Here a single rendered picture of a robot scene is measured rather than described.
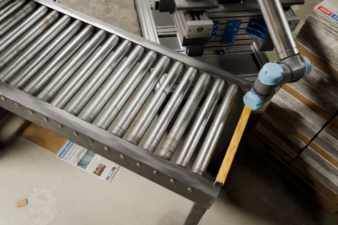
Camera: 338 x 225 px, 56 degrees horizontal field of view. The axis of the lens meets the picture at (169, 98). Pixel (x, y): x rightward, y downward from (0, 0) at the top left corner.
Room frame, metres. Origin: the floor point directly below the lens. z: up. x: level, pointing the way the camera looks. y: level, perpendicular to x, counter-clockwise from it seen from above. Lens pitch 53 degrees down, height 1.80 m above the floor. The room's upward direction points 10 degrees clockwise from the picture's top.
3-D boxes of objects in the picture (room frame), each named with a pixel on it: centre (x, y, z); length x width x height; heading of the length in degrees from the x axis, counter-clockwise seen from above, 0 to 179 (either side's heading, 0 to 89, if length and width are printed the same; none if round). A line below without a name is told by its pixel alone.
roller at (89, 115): (0.80, 0.23, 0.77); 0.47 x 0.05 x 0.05; 163
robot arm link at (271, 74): (0.79, -0.35, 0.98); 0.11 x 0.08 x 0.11; 125
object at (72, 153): (0.85, 0.39, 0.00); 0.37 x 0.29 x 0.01; 73
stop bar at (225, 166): (0.63, -0.28, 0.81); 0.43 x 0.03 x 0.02; 163
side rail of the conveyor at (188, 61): (1.08, 0.28, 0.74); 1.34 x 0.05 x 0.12; 73
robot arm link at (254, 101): (0.78, -0.34, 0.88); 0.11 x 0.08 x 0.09; 143
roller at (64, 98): (0.84, 0.36, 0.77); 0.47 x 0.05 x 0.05; 163
